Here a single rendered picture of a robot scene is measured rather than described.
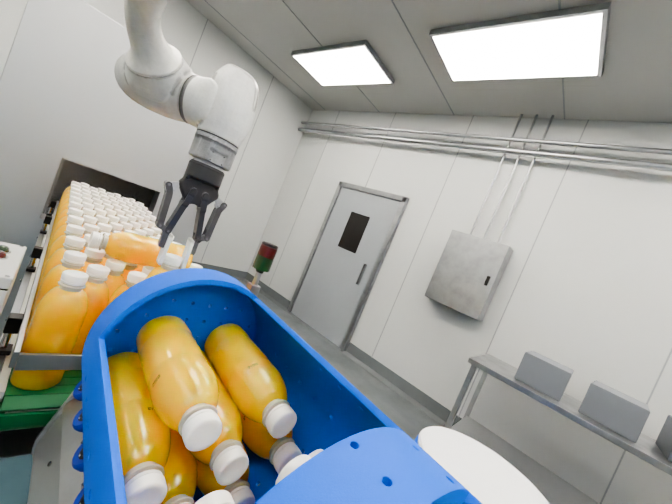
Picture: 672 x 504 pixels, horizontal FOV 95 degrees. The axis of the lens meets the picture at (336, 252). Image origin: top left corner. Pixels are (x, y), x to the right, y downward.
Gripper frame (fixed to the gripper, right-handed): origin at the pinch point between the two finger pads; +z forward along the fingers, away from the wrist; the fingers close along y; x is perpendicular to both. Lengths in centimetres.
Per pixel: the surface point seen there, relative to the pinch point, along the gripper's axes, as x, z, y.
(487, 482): -57, 18, 53
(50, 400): -5.6, 31.2, -12.5
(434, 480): -64, -2, 4
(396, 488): -64, -2, 0
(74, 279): -2.1, 9.1, -15.1
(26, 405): -6.2, 31.5, -15.5
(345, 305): 220, 62, 290
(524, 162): 79, -169, 318
